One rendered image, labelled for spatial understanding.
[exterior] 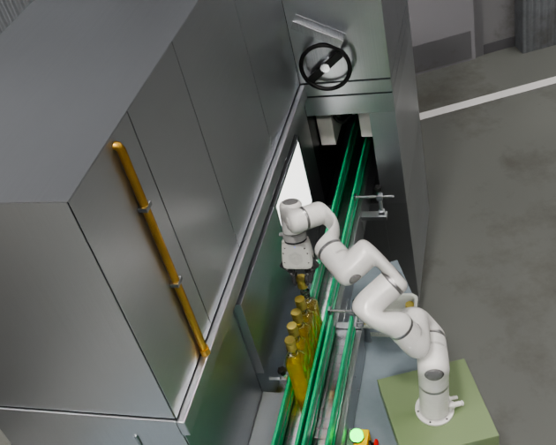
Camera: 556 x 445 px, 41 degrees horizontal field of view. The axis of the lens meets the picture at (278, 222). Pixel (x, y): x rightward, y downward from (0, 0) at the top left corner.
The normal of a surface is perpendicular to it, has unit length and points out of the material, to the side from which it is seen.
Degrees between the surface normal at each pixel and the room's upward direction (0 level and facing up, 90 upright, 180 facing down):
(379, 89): 90
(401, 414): 4
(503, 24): 90
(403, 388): 4
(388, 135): 90
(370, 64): 90
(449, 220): 0
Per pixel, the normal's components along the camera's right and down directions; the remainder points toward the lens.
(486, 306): -0.21, -0.75
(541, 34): 0.16, 0.61
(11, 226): -0.22, 0.66
